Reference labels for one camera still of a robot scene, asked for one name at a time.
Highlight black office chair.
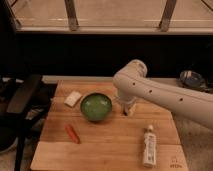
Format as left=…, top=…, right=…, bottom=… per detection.
left=0, top=75, right=51, bottom=171

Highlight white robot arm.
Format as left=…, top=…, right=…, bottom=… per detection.
left=113, top=59, right=213, bottom=130

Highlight green bowl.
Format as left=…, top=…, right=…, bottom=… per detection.
left=80, top=93, right=112, bottom=122

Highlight red pepper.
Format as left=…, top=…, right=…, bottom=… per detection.
left=65, top=124, right=80, bottom=144

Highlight white sponge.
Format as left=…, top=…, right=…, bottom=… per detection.
left=64, top=91, right=82, bottom=107

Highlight white squeeze bottle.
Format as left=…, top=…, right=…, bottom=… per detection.
left=143, top=125, right=157, bottom=168

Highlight round metal tin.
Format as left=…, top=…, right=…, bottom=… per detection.
left=180, top=70, right=205, bottom=89

